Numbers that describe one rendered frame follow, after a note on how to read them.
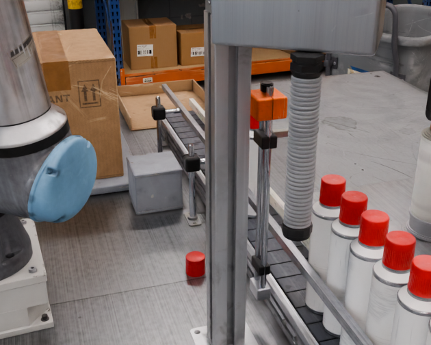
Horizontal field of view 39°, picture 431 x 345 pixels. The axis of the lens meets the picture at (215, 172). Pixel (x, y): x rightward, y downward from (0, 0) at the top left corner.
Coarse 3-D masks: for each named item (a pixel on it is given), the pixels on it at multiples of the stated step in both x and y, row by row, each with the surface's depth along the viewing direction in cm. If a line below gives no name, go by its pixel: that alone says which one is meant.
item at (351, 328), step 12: (168, 96) 156; (180, 108) 145; (192, 120) 137; (204, 132) 130; (252, 192) 105; (252, 204) 102; (276, 228) 94; (288, 240) 90; (288, 252) 89; (300, 264) 85; (312, 276) 82; (324, 288) 80; (324, 300) 79; (336, 300) 77; (336, 312) 76; (348, 324) 73; (360, 336) 71
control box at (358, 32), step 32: (224, 0) 62; (256, 0) 61; (288, 0) 60; (320, 0) 59; (352, 0) 58; (384, 0) 62; (224, 32) 63; (256, 32) 62; (288, 32) 61; (320, 32) 60; (352, 32) 59
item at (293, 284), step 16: (192, 112) 166; (176, 128) 155; (272, 208) 117; (272, 240) 106; (272, 256) 102; (288, 256) 102; (304, 256) 102; (272, 272) 97; (288, 272) 97; (288, 288) 93; (304, 288) 93; (304, 304) 90; (304, 320) 87; (320, 320) 87; (320, 336) 84
